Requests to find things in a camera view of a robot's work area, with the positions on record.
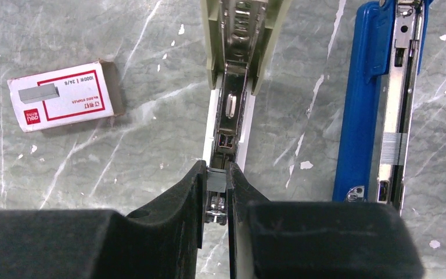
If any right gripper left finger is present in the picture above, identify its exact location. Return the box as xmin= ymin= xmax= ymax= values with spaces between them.
xmin=0 ymin=161 xmax=206 ymax=278

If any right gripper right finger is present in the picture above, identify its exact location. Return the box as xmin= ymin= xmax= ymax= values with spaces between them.
xmin=226 ymin=163 xmax=425 ymax=278

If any grey staple strip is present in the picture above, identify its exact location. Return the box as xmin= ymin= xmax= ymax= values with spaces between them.
xmin=207 ymin=167 xmax=226 ymax=193

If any red white staple box sleeve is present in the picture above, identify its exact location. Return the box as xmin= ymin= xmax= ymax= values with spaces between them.
xmin=7 ymin=60 xmax=125 ymax=133

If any beige white small stapler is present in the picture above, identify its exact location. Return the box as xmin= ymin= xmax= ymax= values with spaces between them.
xmin=200 ymin=0 xmax=291 ymax=225

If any staple strip in blue stapler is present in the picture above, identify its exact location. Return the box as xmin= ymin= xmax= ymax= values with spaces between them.
xmin=380 ymin=132 xmax=409 ymax=166

